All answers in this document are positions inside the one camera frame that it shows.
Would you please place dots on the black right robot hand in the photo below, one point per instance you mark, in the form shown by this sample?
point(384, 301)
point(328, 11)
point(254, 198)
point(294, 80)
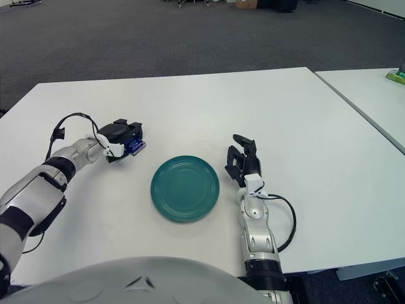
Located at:
point(250, 163)

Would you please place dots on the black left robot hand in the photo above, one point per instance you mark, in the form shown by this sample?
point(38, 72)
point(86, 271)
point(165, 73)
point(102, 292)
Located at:
point(115, 131)

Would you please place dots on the blue purple gum pack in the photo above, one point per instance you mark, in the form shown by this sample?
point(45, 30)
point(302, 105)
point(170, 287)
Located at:
point(135, 146)

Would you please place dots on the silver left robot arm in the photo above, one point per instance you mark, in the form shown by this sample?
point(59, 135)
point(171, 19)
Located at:
point(31, 196)

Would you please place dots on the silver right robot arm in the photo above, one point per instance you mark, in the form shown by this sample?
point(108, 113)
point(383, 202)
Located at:
point(257, 234)

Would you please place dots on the teal green plate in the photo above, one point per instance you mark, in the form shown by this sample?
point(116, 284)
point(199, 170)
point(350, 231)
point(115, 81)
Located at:
point(185, 190)

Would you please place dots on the white office table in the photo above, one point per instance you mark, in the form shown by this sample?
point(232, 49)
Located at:
point(373, 104)

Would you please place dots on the black chair base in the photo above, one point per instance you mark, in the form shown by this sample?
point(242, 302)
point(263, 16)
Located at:
point(23, 3)
point(190, 2)

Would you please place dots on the grey robot torso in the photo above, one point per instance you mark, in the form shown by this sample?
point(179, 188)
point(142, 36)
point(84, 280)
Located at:
point(142, 282)

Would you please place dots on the white table support beam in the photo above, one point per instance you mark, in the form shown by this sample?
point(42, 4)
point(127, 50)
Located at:
point(364, 271)

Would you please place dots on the brown cardboard box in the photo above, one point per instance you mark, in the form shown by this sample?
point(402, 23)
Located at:
point(246, 3)

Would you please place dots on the black bulky background object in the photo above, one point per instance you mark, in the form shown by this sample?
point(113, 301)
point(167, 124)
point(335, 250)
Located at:
point(278, 5)

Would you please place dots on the green carton box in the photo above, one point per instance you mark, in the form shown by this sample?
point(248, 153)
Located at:
point(395, 77)

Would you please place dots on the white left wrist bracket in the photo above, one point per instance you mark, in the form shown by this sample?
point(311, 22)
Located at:
point(115, 149)

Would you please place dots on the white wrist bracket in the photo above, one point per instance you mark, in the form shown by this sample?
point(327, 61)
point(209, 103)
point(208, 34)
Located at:
point(254, 183)
point(115, 149)

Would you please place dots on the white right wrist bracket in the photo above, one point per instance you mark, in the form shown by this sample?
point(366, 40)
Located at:
point(254, 183)

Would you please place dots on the black caster frame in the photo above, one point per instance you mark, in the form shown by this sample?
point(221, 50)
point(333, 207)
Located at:
point(384, 282)

